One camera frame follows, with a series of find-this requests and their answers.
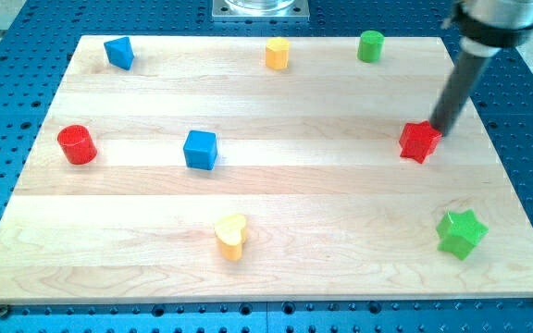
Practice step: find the yellow heart block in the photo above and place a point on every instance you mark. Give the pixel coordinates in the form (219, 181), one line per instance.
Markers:
(230, 232)

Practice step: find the red cylinder block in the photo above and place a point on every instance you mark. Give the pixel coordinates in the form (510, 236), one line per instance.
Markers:
(77, 144)

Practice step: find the green cylinder block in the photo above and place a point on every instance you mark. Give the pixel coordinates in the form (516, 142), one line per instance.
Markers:
(370, 46)

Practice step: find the wooden board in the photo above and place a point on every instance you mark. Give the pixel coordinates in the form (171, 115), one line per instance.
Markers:
(309, 154)

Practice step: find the blue triangular prism block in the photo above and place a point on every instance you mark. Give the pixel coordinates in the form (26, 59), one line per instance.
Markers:
(119, 52)

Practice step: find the red star block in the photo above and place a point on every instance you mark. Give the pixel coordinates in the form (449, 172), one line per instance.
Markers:
(418, 141)

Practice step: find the blue cube block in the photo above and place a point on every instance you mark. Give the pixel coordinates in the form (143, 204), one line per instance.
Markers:
(200, 149)

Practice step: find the yellow hexagon block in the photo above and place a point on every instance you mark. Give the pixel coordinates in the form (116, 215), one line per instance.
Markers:
(277, 53)

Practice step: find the green star block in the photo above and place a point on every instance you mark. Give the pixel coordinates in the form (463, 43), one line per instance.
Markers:
(460, 233)

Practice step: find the black pusher rod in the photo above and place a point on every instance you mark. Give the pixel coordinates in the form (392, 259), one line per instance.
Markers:
(464, 77)

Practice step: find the blue perforated table plate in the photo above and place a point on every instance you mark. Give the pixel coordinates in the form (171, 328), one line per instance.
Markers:
(37, 40)

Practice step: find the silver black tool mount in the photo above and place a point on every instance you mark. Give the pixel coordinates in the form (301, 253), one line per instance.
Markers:
(488, 26)

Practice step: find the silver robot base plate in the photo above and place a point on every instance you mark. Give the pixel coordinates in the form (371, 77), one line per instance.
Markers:
(259, 10)

